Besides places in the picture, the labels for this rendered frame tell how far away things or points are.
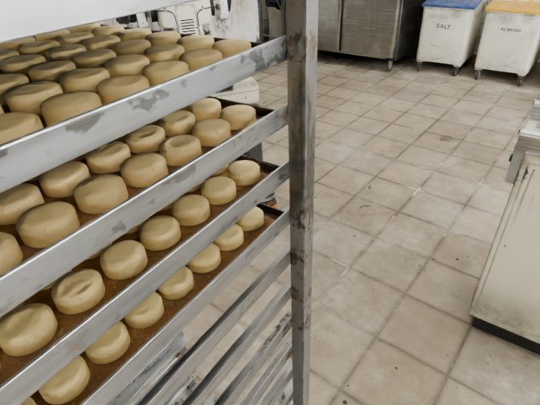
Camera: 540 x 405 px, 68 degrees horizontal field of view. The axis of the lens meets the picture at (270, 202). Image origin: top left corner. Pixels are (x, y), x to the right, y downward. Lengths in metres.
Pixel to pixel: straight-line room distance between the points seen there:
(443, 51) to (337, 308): 3.73
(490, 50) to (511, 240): 3.51
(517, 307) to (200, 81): 1.59
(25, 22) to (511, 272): 1.64
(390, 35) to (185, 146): 4.57
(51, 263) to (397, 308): 1.73
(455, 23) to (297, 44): 4.50
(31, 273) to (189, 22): 2.06
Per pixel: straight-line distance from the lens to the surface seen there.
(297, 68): 0.55
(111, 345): 0.52
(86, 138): 0.35
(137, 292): 0.45
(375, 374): 1.74
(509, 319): 1.88
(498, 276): 1.75
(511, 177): 1.58
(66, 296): 0.46
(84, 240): 0.38
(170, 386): 0.58
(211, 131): 0.51
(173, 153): 0.48
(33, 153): 0.33
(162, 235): 0.49
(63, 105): 0.39
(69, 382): 0.51
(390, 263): 2.17
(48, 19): 0.33
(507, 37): 4.90
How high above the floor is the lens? 1.45
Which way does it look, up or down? 34 degrees down
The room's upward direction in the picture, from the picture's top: 3 degrees counter-clockwise
